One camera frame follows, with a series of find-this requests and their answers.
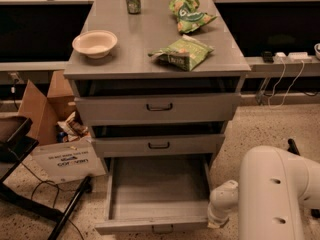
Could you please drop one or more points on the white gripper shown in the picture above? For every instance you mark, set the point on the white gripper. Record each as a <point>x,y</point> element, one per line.
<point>217,214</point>

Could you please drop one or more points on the grey bottom drawer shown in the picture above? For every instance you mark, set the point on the grey bottom drawer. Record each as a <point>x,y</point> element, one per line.
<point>158,194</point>

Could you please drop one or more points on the grey drawer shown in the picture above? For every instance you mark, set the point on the grey drawer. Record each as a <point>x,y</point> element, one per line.
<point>154,109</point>
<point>158,194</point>
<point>158,145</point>

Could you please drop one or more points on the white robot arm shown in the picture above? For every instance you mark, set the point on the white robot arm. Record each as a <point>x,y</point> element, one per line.
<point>272,187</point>

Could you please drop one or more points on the grey middle drawer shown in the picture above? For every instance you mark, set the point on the grey middle drawer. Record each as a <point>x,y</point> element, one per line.
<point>158,145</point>

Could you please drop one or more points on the grey top drawer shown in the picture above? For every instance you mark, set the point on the grey top drawer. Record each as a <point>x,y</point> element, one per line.
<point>154,109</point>

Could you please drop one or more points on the grey drawer cabinet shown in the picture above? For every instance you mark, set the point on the grey drawer cabinet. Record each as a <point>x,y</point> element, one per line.
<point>129,71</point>

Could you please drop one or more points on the black adapter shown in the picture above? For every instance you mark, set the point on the black adapter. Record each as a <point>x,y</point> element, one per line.
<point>267,57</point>

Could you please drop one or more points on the green snack bag front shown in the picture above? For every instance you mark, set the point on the green snack bag front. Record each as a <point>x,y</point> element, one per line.
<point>186,53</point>

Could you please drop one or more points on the white power strip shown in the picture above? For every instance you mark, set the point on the white power strip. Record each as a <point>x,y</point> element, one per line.
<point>292,57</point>

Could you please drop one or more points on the brown cardboard box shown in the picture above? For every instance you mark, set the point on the brown cardboard box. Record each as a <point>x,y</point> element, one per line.
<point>65,150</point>

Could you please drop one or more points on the crumpled green chip bag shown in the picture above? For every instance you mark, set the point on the crumpled green chip bag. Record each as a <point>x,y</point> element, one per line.
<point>188,16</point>

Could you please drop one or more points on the white paper bowl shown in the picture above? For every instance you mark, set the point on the white paper bowl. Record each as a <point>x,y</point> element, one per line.
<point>95,44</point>

